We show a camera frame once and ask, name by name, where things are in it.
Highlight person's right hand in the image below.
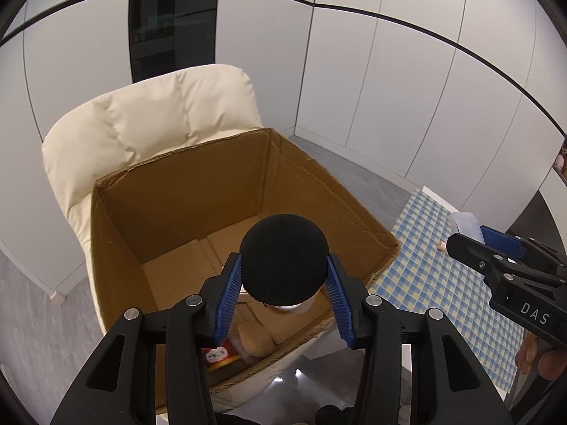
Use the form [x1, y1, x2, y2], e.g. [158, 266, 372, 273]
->
[516, 331, 567, 381]

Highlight blue yellow checked tablecloth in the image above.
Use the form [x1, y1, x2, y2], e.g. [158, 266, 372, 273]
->
[367, 188, 526, 392]

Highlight tan makeup sponge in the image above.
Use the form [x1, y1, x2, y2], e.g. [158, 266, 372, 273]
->
[237, 322, 275, 360]

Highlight white round compact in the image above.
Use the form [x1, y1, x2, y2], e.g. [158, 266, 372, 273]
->
[266, 292, 320, 316]

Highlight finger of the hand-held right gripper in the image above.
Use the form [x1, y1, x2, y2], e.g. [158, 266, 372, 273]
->
[447, 232, 567, 293]
[479, 225, 567, 275]

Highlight black round powder puff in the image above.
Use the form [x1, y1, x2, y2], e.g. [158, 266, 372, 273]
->
[240, 214, 329, 306]

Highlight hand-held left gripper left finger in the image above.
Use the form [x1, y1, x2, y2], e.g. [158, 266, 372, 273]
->
[50, 252, 243, 425]

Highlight red tin can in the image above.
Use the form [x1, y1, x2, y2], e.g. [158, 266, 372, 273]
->
[203, 338, 242, 370]

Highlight black glass oven column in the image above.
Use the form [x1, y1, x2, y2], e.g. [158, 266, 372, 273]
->
[128, 0, 222, 85]

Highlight white table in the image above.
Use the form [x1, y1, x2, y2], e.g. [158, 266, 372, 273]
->
[305, 185, 528, 408]

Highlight cream padded armchair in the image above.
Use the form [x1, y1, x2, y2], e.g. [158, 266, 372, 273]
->
[42, 64, 337, 403]

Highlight grey-blue plastic case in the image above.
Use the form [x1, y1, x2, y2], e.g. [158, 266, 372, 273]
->
[448, 212, 484, 245]

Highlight brown cardboard box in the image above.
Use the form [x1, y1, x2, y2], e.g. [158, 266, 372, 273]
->
[91, 127, 402, 412]

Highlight white wall cabinets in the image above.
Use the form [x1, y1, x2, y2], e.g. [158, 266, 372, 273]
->
[0, 0, 567, 306]

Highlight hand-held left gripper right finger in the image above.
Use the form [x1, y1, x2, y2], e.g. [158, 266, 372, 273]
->
[327, 253, 515, 425]

